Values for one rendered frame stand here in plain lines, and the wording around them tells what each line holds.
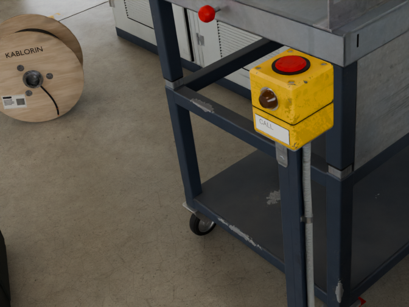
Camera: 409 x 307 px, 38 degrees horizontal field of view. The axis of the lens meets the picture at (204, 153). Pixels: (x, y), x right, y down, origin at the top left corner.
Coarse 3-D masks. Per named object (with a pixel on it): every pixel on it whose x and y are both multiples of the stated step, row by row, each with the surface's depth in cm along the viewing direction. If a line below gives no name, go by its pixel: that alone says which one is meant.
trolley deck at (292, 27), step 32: (192, 0) 123; (224, 0) 114; (256, 0) 111; (288, 0) 109; (320, 0) 107; (256, 32) 111; (288, 32) 104; (320, 32) 98; (352, 32) 95; (384, 32) 101
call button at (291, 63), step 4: (288, 56) 79; (292, 56) 79; (296, 56) 78; (280, 60) 78; (284, 60) 78; (288, 60) 78; (292, 60) 78; (296, 60) 78; (300, 60) 77; (304, 60) 78; (276, 64) 78; (280, 64) 77; (284, 64) 77; (288, 64) 77; (292, 64) 77; (296, 64) 77; (300, 64) 77; (304, 64) 77; (280, 68) 77; (284, 68) 77; (288, 68) 76; (292, 68) 76; (296, 68) 76; (300, 68) 76
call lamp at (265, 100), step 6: (264, 90) 77; (270, 90) 77; (264, 96) 77; (270, 96) 76; (276, 96) 76; (264, 102) 77; (270, 102) 77; (276, 102) 77; (270, 108) 77; (276, 108) 77
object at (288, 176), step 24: (288, 168) 86; (288, 192) 89; (288, 216) 92; (312, 216) 92; (288, 240) 95; (312, 240) 95; (288, 264) 99; (312, 264) 99; (288, 288) 103; (312, 288) 102
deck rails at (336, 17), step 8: (328, 0) 94; (344, 0) 96; (352, 0) 97; (360, 0) 99; (368, 0) 100; (376, 0) 101; (384, 0) 103; (328, 8) 94; (336, 8) 95; (344, 8) 97; (352, 8) 98; (360, 8) 99; (368, 8) 101; (328, 16) 95; (336, 16) 96; (344, 16) 98; (352, 16) 99; (320, 24) 98; (328, 24) 96; (336, 24) 97; (344, 24) 98
